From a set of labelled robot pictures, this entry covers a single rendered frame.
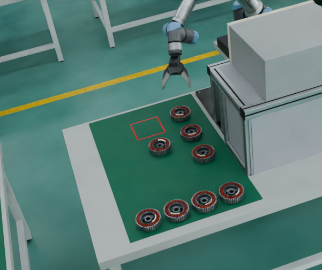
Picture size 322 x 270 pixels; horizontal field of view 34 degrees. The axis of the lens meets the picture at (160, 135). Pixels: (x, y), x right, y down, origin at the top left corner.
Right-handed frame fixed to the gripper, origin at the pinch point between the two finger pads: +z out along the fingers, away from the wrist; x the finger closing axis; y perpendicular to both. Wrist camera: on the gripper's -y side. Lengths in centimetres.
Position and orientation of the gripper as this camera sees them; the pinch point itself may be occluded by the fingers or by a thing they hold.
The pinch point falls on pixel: (176, 89)
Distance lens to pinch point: 280.4
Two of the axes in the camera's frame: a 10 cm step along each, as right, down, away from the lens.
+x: -9.8, 0.5, 1.9
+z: 0.4, 10.0, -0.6
